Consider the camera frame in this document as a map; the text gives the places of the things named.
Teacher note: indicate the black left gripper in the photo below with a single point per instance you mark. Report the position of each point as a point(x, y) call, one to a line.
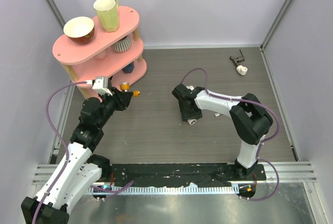
point(122, 99)

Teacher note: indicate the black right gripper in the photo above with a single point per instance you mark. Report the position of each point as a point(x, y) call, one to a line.
point(186, 116)

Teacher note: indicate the white PVC elbow fitting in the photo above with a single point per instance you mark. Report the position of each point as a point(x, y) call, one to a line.
point(192, 121)

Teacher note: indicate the orange faucet with chrome knob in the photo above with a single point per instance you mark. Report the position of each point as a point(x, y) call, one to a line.
point(125, 86)

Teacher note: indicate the dark faucet with white elbow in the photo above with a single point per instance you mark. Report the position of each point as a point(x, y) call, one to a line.
point(242, 70)

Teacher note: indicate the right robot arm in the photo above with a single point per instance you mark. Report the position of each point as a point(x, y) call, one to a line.
point(251, 121)

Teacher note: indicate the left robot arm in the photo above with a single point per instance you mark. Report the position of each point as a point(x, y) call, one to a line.
point(80, 167)

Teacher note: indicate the dark blue mug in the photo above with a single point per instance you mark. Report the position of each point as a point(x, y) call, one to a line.
point(129, 68)

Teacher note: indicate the pink three-tier shelf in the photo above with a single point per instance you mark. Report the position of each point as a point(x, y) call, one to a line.
point(78, 60)

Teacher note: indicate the pink cup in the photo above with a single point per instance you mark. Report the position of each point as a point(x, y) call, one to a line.
point(101, 55)

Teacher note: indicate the striped grey bowl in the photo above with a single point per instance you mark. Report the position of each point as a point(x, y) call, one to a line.
point(122, 45)

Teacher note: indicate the red bowl white inside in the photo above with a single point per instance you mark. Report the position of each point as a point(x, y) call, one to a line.
point(80, 30)

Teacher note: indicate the yellow-green mug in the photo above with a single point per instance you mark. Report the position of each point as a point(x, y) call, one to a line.
point(107, 14)

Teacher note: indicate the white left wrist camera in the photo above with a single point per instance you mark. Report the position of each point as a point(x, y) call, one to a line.
point(102, 85)

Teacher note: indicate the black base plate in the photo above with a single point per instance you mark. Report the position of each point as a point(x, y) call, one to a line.
point(176, 175)

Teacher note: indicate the slotted cable duct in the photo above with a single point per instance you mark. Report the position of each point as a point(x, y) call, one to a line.
point(191, 189)

